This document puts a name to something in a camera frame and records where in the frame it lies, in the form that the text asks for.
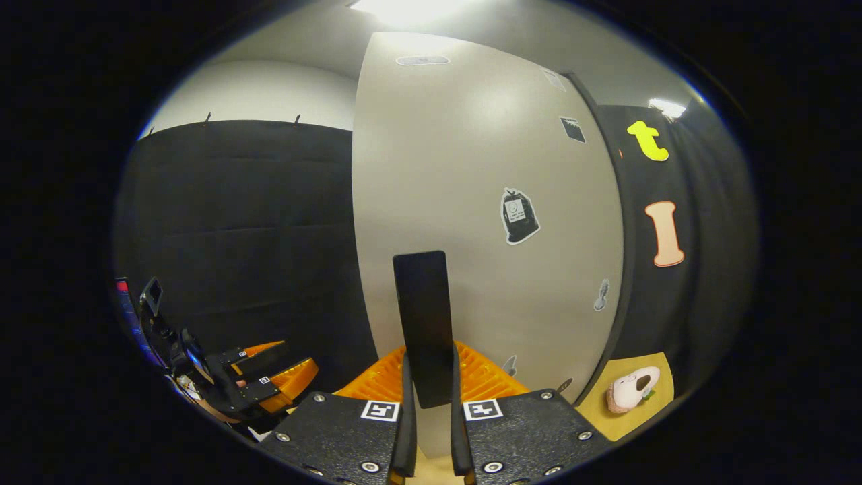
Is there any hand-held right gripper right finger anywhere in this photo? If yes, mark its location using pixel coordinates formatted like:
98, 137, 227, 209
449, 340, 614, 485

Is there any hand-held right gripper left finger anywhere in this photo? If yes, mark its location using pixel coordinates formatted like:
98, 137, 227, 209
259, 346, 419, 485

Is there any black door handle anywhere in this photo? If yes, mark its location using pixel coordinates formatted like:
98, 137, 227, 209
393, 251, 456, 410

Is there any black backdrop cloth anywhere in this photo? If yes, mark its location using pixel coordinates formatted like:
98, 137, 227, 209
113, 101, 758, 432

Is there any dark grey cabinet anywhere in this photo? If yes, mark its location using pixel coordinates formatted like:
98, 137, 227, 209
562, 69, 637, 405

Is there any light grey cabinet door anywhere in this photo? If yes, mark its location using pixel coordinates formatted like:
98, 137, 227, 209
352, 30, 626, 460

